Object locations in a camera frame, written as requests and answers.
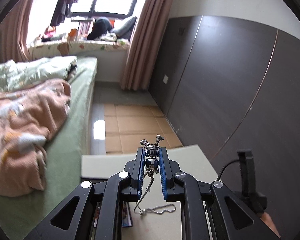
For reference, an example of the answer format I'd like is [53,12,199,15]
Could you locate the silver robot keychain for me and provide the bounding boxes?
[133,134,176,216]

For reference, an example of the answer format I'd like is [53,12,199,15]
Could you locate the right human hand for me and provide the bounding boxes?
[258,212,281,238]

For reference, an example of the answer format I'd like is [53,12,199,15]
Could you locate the white foam table mat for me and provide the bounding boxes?
[80,144,219,240]

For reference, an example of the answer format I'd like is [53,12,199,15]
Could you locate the dark wardrobe doors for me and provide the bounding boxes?
[149,16,300,239]

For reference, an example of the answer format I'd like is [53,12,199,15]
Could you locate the pink curtain right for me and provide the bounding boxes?
[120,0,173,90]

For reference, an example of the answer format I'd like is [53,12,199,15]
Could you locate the pink curtain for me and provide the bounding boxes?
[120,0,173,90]
[0,0,33,63]

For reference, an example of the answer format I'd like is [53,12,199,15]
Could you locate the pink fleece blanket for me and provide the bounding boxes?
[0,79,71,197]

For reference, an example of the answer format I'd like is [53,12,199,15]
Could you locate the bed with green sheet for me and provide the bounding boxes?
[0,57,97,239]

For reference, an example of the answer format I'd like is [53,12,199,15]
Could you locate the grey pillow on sill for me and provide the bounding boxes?
[110,16,137,40]

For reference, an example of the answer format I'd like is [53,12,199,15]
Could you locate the floral window seat cushion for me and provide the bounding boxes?
[29,39,129,60]

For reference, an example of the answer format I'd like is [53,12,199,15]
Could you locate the black bag on sill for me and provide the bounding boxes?
[87,17,113,40]

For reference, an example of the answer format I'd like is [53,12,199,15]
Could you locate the light green floral duvet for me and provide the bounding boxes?
[0,56,77,92]

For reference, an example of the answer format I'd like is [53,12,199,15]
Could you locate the pink curtain left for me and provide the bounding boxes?
[0,0,33,63]

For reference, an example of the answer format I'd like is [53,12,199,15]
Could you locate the black cable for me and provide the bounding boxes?
[216,159,241,182]

